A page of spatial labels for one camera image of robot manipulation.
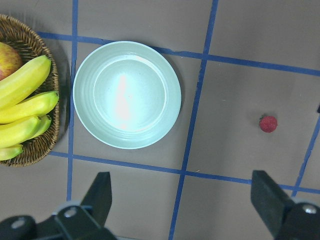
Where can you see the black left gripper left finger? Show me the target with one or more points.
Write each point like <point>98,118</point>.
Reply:
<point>98,199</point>

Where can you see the red strawberry without leaves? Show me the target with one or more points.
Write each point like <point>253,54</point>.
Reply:
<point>268,124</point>

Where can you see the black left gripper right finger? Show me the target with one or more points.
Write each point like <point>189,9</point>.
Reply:
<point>270,202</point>

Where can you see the red yellow apple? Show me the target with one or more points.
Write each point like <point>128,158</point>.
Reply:
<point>10,60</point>

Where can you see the small hidden yellow banana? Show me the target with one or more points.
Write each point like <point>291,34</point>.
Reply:
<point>45,122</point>

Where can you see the bottom yellow banana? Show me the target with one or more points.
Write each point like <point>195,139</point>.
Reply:
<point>8,153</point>

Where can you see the brown wicker basket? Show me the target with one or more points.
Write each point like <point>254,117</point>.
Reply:
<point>29,95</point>

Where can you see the light green plate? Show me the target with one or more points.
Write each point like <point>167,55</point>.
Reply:
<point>127,95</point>

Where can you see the top yellow banana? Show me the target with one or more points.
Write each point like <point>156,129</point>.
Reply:
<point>19,85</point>

